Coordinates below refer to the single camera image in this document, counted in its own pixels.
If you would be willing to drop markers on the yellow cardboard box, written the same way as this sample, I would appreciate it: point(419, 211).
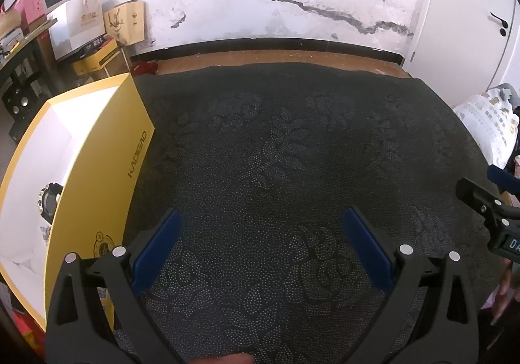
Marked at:
point(95, 59)

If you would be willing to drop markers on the white paper bag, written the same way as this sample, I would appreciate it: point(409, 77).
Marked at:
point(77, 24)

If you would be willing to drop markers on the person's left hand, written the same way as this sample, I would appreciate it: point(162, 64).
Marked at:
point(227, 360)

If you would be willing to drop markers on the white door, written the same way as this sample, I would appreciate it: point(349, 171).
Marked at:
point(459, 2)

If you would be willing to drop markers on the wooden desk black frame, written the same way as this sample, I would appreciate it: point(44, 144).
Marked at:
point(28, 43)

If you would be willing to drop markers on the brown paper bag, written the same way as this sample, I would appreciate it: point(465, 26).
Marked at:
point(126, 22)

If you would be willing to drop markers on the black embossed table mat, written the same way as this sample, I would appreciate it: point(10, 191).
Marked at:
point(284, 144)

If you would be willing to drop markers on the pink box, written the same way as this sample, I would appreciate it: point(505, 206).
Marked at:
point(33, 8)

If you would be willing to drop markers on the flat black box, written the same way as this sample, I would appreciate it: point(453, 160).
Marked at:
point(91, 45)

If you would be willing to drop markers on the dark red bag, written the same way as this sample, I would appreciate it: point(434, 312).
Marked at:
point(144, 67)

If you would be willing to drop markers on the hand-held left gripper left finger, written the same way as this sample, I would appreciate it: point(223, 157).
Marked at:
point(158, 250)

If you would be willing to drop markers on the woven straw basket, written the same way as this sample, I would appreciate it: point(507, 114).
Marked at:
point(9, 22)

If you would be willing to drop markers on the yellow box white interior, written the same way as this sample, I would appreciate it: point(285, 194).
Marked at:
point(101, 169)

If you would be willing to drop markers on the printed white pillow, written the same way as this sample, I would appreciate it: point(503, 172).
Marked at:
point(487, 124)

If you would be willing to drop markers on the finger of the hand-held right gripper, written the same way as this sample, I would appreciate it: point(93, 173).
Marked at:
point(499, 175)
point(479, 195)

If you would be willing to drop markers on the person's right hand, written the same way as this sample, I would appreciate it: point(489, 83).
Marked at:
point(505, 287)

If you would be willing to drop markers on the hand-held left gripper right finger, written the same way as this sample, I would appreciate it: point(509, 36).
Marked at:
point(365, 250)

